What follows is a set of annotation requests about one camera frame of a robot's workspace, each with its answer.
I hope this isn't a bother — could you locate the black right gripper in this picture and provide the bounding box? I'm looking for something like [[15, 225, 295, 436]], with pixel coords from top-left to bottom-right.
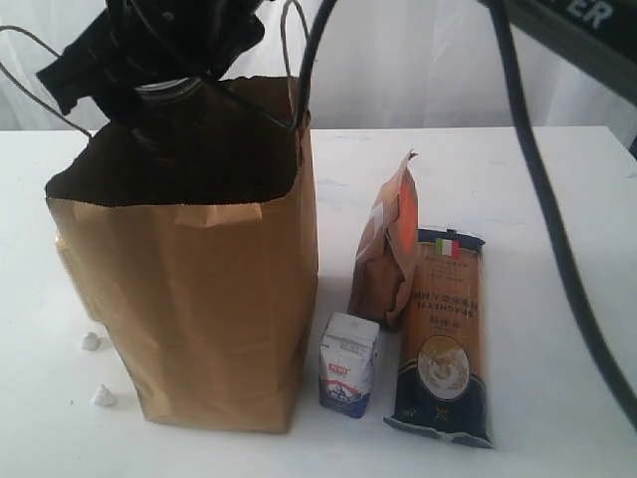
[[37, 0, 265, 115]]

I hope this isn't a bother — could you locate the clear can with brown contents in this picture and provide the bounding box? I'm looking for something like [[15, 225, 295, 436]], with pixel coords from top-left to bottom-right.
[[131, 78, 210, 162]]

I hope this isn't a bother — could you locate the large brown paper bag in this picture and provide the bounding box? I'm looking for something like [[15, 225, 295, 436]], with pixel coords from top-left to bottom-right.
[[45, 69, 319, 433]]

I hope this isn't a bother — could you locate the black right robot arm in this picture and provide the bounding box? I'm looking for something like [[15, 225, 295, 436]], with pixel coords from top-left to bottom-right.
[[37, 1, 636, 128]]

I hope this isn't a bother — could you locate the yellow grain bottle white cap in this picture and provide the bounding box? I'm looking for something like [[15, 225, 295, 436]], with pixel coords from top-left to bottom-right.
[[54, 232, 71, 276]]

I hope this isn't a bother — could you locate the white backdrop curtain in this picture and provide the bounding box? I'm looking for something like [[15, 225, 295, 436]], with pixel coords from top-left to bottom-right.
[[1, 0, 636, 145]]

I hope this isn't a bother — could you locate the brown pouch with orange label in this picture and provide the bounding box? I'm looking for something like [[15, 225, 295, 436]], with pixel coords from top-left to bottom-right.
[[348, 151, 418, 330]]

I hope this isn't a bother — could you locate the small white blue carton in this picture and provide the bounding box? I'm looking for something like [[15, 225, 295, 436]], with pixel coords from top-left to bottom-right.
[[318, 313, 380, 418]]

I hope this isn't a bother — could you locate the spaghetti packet with Italian flag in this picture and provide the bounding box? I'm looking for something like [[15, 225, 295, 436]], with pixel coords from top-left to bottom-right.
[[384, 229, 494, 449]]

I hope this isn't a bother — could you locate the black cable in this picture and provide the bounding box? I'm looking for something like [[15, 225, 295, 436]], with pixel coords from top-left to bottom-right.
[[296, 0, 637, 439]]

